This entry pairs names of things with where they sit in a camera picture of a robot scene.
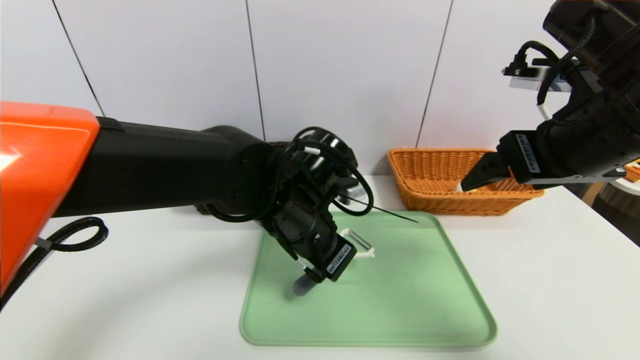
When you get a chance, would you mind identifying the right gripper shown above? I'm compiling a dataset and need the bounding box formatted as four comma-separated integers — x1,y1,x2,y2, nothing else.
460,118,613,192

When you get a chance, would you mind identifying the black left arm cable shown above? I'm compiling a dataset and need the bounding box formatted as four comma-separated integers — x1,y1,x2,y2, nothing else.
205,126,420,224

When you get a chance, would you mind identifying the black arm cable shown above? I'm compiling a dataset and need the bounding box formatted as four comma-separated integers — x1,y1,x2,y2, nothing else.
205,126,420,224
502,40,576,106

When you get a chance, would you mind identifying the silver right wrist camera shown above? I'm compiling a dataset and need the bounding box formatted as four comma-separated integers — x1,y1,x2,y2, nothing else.
509,62,573,93

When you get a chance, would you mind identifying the black corrugated cable loop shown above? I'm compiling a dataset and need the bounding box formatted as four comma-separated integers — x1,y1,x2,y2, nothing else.
0,216,109,311

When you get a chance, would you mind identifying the orange wicker basket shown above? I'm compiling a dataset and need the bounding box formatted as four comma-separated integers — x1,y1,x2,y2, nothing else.
387,148,545,217

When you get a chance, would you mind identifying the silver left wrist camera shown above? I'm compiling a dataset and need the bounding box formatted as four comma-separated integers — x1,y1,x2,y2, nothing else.
336,182,366,202

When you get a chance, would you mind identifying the light green plastic tray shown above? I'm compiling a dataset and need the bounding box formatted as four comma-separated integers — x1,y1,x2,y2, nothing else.
240,211,498,347

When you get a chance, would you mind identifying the white side table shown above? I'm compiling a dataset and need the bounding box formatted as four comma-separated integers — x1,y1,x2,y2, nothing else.
607,175,640,197

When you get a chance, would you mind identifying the dark brown wicker basket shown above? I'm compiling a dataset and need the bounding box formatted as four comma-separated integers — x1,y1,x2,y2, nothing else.
197,141,301,216

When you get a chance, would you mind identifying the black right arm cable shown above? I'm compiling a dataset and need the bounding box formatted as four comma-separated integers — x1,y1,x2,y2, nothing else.
502,40,576,106

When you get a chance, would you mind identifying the grey handled white peeler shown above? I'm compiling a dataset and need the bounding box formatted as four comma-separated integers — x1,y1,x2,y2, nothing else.
293,228,376,297

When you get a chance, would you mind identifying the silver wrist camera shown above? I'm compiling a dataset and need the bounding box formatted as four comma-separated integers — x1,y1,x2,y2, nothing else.
336,182,366,202
509,62,573,93

